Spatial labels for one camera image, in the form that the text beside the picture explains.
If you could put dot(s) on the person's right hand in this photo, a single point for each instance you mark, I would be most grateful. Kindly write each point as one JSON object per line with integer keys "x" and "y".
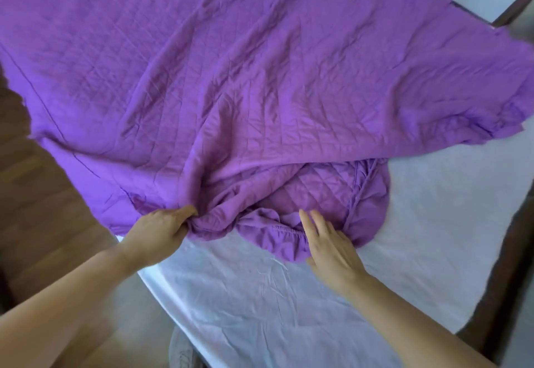
{"x": 333, "y": 259}

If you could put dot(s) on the person's left hand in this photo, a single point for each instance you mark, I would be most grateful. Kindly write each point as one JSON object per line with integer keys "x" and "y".
{"x": 152, "y": 234}

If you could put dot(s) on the person's right middle finger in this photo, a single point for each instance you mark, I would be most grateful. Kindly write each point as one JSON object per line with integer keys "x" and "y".
{"x": 322, "y": 228}

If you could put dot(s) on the person's right thumb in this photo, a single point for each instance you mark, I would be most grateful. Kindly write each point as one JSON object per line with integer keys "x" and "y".
{"x": 312, "y": 261}

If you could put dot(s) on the person's left fingers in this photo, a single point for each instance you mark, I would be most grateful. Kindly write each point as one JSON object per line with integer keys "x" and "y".
{"x": 185, "y": 214}

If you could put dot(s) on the purple quilted fitted sheet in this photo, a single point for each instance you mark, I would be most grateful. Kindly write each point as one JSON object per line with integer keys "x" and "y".
{"x": 250, "y": 88}

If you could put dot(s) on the person's right forearm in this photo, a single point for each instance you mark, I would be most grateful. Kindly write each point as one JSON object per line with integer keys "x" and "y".
{"x": 417, "y": 326}

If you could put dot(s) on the person's left forearm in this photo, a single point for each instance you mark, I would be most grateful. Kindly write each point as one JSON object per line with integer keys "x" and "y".
{"x": 62, "y": 309}

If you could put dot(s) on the white mattress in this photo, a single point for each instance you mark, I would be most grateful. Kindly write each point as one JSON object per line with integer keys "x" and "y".
{"x": 438, "y": 234}

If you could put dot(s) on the white shoe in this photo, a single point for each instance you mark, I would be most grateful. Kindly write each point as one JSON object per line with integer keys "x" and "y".
{"x": 183, "y": 353}

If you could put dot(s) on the dark brown wooden bed frame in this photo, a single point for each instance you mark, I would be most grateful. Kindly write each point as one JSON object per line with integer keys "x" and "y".
{"x": 500, "y": 276}

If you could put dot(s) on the dark brown wooden door frame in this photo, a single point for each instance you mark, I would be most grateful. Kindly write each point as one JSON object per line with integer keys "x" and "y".
{"x": 515, "y": 6}

